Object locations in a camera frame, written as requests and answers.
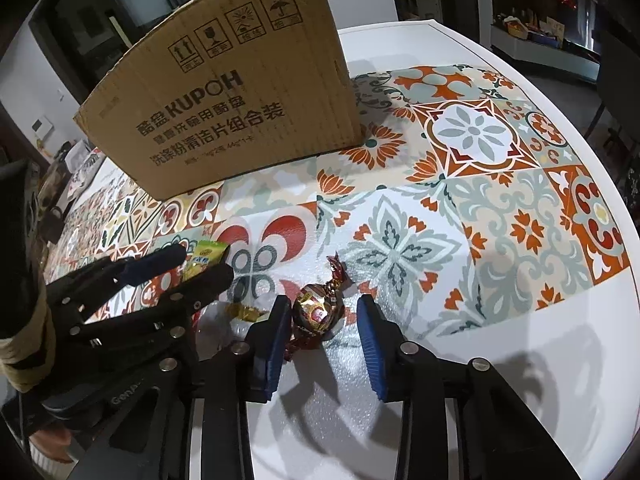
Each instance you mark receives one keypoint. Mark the round red gold candy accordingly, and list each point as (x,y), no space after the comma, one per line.
(317,310)

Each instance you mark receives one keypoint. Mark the gold candy wrapper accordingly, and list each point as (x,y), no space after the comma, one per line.
(245,312)

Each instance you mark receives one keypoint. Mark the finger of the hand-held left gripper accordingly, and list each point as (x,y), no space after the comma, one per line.
(200,287)
(137,272)

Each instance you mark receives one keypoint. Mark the white wall panel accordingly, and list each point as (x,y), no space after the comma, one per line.
(42,125)

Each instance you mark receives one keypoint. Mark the white floor box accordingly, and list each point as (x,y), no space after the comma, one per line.
(427,2)

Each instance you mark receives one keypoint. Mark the patterned tile table runner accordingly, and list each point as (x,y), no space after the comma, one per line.
(475,185)

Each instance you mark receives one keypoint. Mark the yellow green candy packet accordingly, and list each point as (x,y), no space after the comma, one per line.
(207,252)

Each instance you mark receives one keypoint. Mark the patterned tissue pouch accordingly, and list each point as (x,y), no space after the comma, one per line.
(87,172)

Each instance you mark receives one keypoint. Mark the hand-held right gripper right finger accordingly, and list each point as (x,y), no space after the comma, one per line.
(372,355)

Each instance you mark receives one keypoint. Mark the person's left forearm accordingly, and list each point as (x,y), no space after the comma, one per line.
(20,260)

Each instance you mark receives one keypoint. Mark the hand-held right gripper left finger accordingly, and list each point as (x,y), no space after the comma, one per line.
(272,355)

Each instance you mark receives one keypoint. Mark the brown cardboard box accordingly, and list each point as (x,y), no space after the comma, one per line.
(225,85)

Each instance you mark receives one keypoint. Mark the white low cabinet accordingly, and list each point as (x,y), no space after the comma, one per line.
(545,52)

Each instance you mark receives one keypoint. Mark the dark dining chair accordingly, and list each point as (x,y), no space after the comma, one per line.
(617,80)

